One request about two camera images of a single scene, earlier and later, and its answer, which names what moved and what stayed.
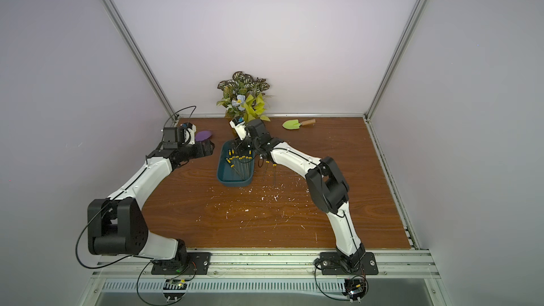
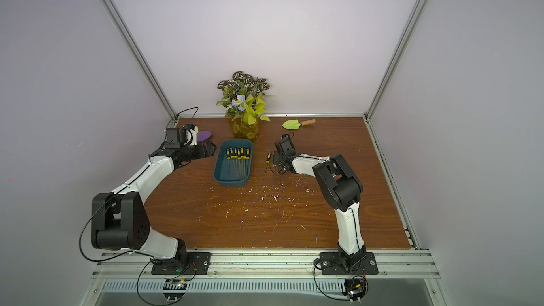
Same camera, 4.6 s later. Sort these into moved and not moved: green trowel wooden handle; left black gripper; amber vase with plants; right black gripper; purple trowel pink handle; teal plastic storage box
Moved: teal plastic storage box; right black gripper
Not moved: amber vase with plants; left black gripper; purple trowel pink handle; green trowel wooden handle
